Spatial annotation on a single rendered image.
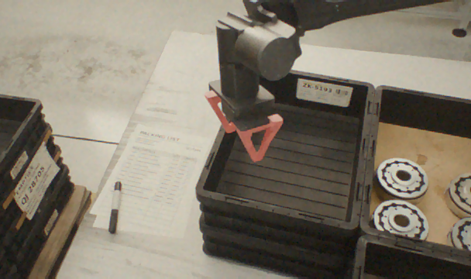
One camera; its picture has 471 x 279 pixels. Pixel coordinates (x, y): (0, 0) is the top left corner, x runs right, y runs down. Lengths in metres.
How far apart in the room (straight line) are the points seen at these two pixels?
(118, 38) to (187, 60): 1.40
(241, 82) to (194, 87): 0.76
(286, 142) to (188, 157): 0.28
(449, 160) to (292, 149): 0.34
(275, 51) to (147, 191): 0.67
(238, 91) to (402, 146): 0.56
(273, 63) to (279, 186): 0.46
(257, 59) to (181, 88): 0.85
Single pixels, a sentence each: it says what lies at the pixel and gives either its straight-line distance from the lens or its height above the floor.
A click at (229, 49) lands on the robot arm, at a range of 0.66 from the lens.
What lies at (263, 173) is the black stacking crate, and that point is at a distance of 1.04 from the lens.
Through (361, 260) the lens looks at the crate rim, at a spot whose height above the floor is 0.93.
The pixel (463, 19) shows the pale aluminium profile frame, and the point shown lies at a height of 0.10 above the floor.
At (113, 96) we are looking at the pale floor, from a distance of 2.51.
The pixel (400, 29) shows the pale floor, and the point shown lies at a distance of 3.04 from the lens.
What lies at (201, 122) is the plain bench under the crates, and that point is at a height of 0.70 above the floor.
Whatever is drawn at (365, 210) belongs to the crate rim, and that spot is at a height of 0.93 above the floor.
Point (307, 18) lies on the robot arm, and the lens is 0.68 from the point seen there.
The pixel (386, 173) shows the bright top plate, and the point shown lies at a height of 0.86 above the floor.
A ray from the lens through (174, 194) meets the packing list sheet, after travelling 1.17.
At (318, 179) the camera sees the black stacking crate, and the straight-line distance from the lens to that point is 1.04.
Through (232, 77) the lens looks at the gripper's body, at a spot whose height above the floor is 1.20.
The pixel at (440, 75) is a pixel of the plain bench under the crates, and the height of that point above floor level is 0.70.
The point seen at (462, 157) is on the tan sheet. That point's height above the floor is 0.83.
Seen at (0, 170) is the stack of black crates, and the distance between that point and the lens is 1.52.
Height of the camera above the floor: 1.64
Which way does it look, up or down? 48 degrees down
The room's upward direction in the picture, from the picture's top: straight up
